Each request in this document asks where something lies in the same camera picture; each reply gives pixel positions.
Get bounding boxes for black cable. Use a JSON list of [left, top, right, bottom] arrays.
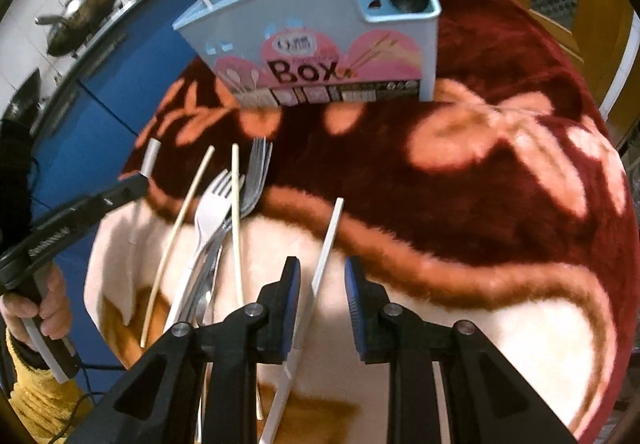
[[50, 361, 126, 440]]

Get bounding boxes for person's left hand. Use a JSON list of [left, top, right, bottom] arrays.
[[0, 268, 72, 351]]

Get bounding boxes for light blue utensil box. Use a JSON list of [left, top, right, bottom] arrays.
[[172, 0, 443, 109]]

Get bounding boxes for white chopstick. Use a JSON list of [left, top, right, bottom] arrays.
[[127, 139, 161, 245], [257, 197, 346, 444]]

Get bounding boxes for black wok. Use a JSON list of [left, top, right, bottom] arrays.
[[2, 68, 43, 125]]

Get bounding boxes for blue base cabinets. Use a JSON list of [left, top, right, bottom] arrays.
[[27, 0, 426, 375]]

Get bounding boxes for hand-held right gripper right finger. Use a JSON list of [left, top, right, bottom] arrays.
[[344, 256, 581, 444]]

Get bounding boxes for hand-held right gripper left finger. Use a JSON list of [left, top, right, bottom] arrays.
[[65, 256, 303, 444]]

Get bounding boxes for person's left forearm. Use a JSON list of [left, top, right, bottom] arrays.
[[4, 329, 97, 441]]

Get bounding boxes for red printed blanket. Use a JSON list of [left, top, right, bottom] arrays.
[[82, 0, 631, 444]]

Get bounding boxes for white plastic fork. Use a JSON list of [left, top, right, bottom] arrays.
[[162, 169, 236, 327]]

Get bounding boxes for wok with metal lid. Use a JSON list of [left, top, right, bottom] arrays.
[[34, 0, 120, 57]]

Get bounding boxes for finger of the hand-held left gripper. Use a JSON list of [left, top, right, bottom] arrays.
[[27, 174, 151, 259]]

